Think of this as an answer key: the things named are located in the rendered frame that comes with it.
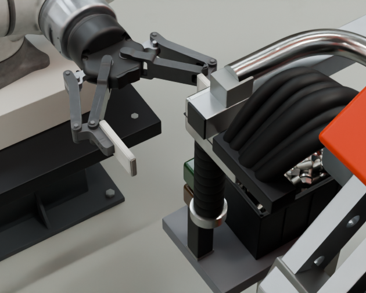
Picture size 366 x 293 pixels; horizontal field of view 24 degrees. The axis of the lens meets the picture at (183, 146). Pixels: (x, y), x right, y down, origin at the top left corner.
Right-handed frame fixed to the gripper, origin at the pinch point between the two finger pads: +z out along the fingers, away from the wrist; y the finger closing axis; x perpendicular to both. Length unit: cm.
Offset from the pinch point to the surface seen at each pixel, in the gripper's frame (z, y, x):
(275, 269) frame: 26.9, 8.5, 14.7
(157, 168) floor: -55, -30, -83
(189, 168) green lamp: -6.6, -6.1, -17.1
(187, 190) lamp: -7.0, -6.0, -22.2
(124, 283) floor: -32, -7, -83
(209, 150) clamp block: 9.2, 2.5, 8.2
